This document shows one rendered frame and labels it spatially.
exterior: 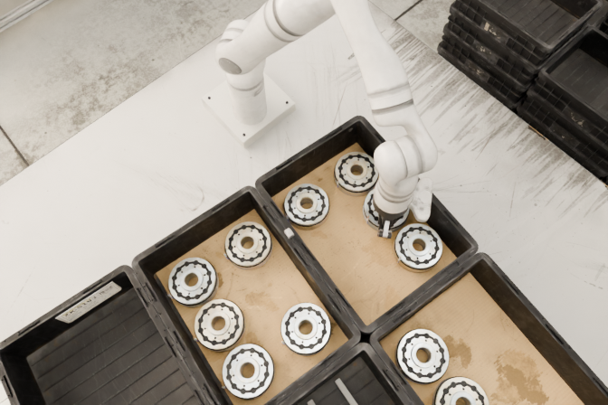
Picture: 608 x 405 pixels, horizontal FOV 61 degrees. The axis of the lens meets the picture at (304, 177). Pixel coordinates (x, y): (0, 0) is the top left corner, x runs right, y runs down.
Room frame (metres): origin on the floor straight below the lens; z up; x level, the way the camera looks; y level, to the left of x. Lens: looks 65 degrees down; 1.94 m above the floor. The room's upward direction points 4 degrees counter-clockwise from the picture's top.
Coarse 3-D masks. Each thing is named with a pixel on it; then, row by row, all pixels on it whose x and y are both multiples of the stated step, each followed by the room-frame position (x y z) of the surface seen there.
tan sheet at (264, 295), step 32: (192, 256) 0.34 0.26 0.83; (224, 256) 0.34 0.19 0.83; (288, 256) 0.33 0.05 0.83; (224, 288) 0.27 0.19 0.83; (256, 288) 0.26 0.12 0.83; (288, 288) 0.26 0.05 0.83; (192, 320) 0.20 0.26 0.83; (224, 320) 0.20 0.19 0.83; (256, 320) 0.19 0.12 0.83; (224, 352) 0.13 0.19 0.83; (288, 352) 0.12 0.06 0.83; (320, 352) 0.12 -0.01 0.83; (288, 384) 0.06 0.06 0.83
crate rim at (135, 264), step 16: (240, 192) 0.45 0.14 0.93; (256, 192) 0.45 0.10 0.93; (192, 224) 0.38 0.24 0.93; (160, 240) 0.35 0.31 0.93; (288, 240) 0.33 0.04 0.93; (144, 256) 0.32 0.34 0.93; (304, 256) 0.30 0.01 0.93; (144, 288) 0.25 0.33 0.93; (320, 288) 0.23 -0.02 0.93; (160, 304) 0.22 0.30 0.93; (336, 304) 0.20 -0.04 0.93; (352, 320) 0.16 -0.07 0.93; (176, 336) 0.16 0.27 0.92; (336, 352) 0.11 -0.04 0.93; (192, 368) 0.10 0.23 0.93; (320, 368) 0.08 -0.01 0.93; (208, 384) 0.07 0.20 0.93; (208, 400) 0.04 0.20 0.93; (272, 400) 0.03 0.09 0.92
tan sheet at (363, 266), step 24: (288, 192) 0.48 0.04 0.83; (336, 192) 0.47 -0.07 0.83; (336, 216) 0.41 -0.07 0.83; (360, 216) 0.41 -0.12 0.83; (408, 216) 0.40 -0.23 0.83; (312, 240) 0.36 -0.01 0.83; (336, 240) 0.36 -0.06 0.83; (360, 240) 0.35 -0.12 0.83; (384, 240) 0.35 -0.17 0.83; (336, 264) 0.30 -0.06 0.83; (360, 264) 0.30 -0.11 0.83; (384, 264) 0.29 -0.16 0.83; (360, 288) 0.24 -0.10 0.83; (384, 288) 0.24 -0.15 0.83; (408, 288) 0.24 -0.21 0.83; (360, 312) 0.19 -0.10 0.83; (384, 312) 0.19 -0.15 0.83
